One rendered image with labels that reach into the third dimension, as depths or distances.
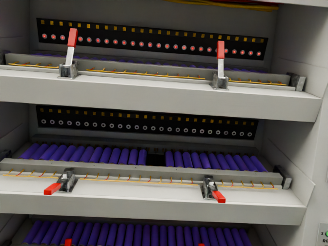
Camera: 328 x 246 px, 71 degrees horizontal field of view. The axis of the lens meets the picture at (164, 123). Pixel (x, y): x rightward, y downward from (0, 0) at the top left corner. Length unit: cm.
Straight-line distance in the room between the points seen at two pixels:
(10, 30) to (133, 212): 45
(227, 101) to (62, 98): 28
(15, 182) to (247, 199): 43
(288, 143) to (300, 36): 23
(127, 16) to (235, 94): 34
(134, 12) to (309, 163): 50
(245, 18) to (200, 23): 11
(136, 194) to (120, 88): 19
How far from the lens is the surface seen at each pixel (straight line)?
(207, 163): 52
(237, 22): 65
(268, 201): 50
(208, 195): 46
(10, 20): 62
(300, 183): 53
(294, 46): 59
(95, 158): 51
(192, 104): 40
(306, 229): 54
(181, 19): 62
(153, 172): 46
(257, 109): 44
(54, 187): 41
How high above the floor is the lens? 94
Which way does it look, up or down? 6 degrees down
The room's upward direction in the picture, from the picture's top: 4 degrees clockwise
